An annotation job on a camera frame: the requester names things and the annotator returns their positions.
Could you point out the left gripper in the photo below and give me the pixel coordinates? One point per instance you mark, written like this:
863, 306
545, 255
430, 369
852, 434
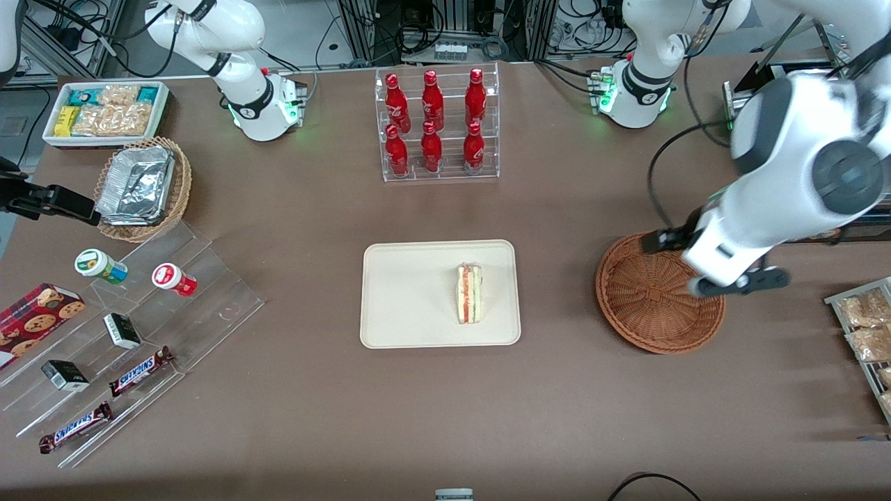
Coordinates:
672, 239

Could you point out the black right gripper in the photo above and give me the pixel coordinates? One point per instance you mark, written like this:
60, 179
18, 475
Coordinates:
43, 197

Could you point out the triangular sandwich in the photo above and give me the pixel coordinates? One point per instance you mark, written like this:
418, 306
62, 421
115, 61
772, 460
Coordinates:
469, 296

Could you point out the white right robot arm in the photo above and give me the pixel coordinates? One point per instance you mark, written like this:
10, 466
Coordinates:
243, 90

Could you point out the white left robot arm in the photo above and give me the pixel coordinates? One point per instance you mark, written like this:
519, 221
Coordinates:
786, 139

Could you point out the dark brown wicker basket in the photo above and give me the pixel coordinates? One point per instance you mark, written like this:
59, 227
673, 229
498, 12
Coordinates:
647, 306

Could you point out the aluminium foil tray stack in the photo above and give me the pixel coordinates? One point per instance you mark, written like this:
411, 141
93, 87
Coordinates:
136, 184

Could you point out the light brown wicker basket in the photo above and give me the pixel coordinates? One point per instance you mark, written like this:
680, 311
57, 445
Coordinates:
181, 188

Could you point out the cream plastic tray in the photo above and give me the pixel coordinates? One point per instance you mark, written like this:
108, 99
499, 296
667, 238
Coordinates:
411, 292

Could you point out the green lid snack cup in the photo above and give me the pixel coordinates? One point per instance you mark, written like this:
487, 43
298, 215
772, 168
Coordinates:
94, 263

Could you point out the yellow snack packet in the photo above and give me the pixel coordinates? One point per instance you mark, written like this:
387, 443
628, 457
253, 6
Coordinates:
66, 122

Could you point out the clear cracker bag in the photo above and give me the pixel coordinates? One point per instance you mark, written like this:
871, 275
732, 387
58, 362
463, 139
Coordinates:
115, 120
118, 94

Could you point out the teal snack packet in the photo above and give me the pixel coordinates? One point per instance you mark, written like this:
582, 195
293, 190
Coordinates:
148, 94
83, 96

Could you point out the red cookie box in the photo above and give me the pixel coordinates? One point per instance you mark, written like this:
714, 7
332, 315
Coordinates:
35, 320

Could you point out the white snack bin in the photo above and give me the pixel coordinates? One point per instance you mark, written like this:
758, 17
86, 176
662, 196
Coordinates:
160, 118

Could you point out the red lid snack cup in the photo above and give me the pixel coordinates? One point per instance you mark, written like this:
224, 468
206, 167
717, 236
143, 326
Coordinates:
170, 277

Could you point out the small black box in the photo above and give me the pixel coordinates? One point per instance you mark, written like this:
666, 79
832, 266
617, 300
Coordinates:
122, 331
65, 376

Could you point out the grey box with green light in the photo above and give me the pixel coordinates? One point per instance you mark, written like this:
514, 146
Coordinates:
729, 104

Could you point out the clear acrylic stepped stand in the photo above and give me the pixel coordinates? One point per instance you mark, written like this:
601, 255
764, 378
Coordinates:
209, 306

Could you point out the snickers bar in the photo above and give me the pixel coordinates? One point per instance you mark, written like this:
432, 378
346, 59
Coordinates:
139, 371
75, 428

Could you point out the clear snack bag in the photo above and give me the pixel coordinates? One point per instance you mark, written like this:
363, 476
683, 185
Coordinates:
863, 309
870, 344

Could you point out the red cola bottle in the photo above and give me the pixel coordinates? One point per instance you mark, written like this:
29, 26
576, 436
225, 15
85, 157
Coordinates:
431, 152
474, 152
475, 97
397, 154
433, 101
397, 104

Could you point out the black food warmer cabinet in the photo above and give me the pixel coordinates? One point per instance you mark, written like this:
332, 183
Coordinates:
807, 66

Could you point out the clear acrylic bottle rack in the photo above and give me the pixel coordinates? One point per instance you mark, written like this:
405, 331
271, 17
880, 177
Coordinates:
452, 149

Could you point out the white power strip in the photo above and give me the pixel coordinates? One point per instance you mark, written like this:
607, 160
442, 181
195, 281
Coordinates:
450, 51

